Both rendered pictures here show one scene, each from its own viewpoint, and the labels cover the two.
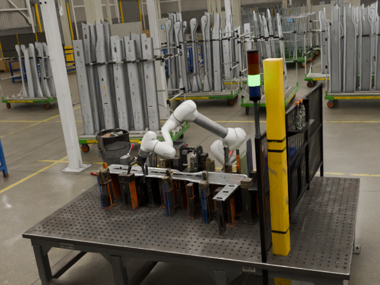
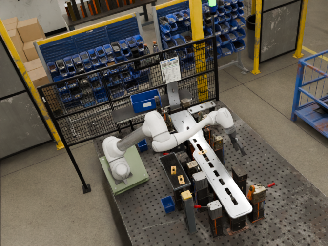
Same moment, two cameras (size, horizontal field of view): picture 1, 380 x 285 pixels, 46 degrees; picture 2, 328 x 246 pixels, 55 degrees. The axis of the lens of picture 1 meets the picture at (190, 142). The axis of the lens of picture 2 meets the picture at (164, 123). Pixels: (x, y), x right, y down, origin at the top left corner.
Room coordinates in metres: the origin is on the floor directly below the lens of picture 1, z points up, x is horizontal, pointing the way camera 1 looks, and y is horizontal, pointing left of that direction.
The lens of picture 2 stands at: (5.17, 1.52, 2.99)
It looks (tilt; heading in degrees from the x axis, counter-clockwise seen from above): 38 degrees down; 230
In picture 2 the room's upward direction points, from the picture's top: 11 degrees counter-clockwise
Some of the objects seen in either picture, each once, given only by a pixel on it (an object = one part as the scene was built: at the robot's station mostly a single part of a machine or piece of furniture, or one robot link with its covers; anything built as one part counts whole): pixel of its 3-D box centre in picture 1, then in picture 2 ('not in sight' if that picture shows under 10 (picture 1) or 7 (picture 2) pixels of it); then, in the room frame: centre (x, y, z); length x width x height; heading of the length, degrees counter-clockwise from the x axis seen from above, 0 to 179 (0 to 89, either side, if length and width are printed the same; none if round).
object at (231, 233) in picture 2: (114, 184); (237, 218); (3.96, 0.74, 0.84); 0.18 x 0.06 x 0.29; 152
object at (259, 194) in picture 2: (105, 188); (256, 202); (3.78, 0.79, 0.88); 0.15 x 0.11 x 0.36; 152
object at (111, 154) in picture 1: (115, 155); not in sight; (6.45, 1.13, 0.36); 0.54 x 0.50 x 0.73; 156
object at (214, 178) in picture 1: (168, 173); (204, 153); (3.67, 0.21, 1.00); 1.38 x 0.22 x 0.02; 62
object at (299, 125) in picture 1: (297, 115); (155, 50); (3.14, -0.79, 1.53); 0.06 x 0.06 x 0.20
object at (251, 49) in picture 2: not in sight; (259, 37); (0.25, -1.17, 0.36); 0.50 x 0.50 x 0.73
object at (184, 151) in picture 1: (192, 172); (177, 156); (3.80, 0.00, 0.94); 0.18 x 0.13 x 0.49; 62
